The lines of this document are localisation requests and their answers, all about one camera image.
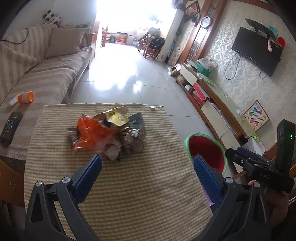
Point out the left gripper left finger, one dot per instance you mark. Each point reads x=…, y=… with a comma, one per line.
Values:
x=42, y=220

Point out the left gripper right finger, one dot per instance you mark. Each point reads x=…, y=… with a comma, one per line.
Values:
x=241, y=211

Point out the orange plastic bag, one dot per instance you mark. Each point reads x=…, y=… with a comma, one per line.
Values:
x=93, y=134

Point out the brown paper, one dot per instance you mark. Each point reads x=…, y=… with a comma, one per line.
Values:
x=128, y=140

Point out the yellow white cardboard box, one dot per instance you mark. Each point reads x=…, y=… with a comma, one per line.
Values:
x=113, y=117

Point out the red green trash bin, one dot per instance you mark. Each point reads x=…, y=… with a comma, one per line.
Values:
x=206, y=146

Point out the person's right hand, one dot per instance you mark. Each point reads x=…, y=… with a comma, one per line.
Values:
x=277, y=203

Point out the orange wooden side table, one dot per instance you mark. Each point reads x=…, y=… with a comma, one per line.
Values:
x=11, y=186

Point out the chinese checkers board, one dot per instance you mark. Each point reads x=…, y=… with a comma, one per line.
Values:
x=256, y=116

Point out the long wooden tv cabinet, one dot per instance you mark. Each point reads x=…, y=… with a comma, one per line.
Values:
x=219, y=112

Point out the striped table cloth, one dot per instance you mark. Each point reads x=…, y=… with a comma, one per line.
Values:
x=153, y=195

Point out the black box on sofa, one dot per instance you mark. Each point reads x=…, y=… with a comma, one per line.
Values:
x=10, y=127

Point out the orange capped cup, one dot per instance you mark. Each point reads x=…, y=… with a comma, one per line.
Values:
x=26, y=97

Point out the green box on cabinet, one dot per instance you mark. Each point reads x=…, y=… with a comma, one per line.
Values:
x=201, y=69

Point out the blue grey foil wrapper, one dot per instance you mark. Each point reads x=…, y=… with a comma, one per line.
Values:
x=136, y=121

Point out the striped beige sofa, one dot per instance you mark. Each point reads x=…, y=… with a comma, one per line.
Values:
x=24, y=68

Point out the wooden dining chair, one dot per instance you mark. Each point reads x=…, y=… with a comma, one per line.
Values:
x=153, y=47

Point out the beige sofa cushion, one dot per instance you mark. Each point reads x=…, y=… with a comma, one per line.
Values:
x=65, y=41

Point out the plush cow toy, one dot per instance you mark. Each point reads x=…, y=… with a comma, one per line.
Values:
x=51, y=17

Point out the black wall television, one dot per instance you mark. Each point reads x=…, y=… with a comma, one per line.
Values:
x=254, y=47

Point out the round wall clock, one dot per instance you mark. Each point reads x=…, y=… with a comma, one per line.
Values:
x=205, y=22

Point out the framed wall picture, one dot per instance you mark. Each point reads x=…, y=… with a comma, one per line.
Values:
x=191, y=10

